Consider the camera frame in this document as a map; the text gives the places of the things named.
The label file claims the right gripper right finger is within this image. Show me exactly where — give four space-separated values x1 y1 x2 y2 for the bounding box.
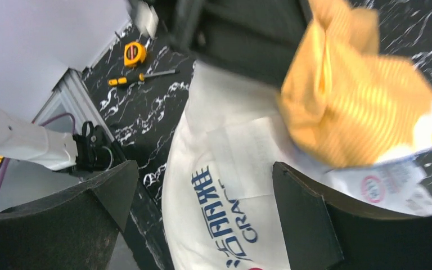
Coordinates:
272 162 432 269

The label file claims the white pillow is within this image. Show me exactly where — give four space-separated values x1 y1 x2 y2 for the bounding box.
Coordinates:
161 59 432 270

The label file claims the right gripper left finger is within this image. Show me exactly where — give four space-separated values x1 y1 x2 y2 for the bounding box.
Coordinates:
0 161 138 269

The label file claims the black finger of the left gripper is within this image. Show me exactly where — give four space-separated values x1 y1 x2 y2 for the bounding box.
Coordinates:
141 0 314 89

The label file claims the yellow black screwdriver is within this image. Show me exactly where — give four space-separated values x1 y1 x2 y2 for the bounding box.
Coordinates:
107 69 179 87

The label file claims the yellow and blue pillowcase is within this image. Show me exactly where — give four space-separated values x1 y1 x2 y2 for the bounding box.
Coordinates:
277 0 432 169

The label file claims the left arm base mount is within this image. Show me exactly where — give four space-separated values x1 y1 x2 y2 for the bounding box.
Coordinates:
67 121 125 177

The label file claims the yellow tape measure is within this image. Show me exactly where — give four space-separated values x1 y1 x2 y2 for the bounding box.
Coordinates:
123 41 147 68

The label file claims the small white box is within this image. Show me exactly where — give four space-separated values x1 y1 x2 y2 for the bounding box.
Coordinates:
127 0 159 39

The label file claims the aluminium frame rail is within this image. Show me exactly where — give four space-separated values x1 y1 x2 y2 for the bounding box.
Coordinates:
34 69 114 142

